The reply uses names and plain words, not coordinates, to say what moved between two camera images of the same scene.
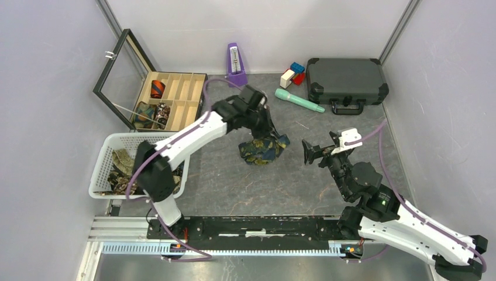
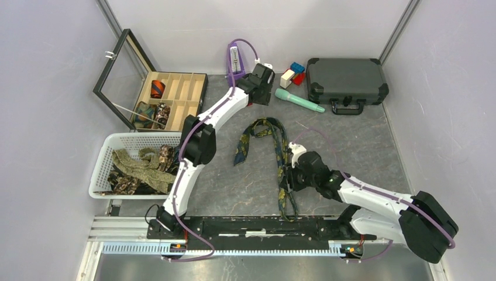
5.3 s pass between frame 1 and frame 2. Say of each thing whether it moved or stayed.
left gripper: moved
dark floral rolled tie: stayed
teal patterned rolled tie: stayed
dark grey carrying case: stayed
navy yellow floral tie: moved
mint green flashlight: stayed
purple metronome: stayed
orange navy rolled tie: stayed
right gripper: moved
